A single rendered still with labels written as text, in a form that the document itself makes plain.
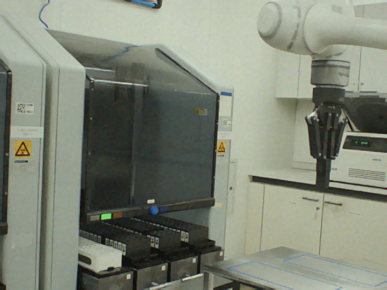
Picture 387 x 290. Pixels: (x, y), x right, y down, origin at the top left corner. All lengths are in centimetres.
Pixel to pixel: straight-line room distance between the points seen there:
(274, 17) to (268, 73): 319
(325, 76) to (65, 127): 77
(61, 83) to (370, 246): 261
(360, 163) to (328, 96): 243
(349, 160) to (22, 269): 259
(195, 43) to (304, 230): 156
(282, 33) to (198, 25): 256
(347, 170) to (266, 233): 84
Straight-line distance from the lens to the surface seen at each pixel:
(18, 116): 148
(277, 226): 399
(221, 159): 206
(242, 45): 397
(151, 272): 175
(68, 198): 159
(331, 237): 377
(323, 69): 121
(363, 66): 396
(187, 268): 187
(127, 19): 317
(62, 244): 161
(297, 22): 107
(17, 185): 150
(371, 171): 360
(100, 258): 164
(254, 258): 186
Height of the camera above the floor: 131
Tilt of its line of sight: 3 degrees down
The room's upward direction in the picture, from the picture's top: 3 degrees clockwise
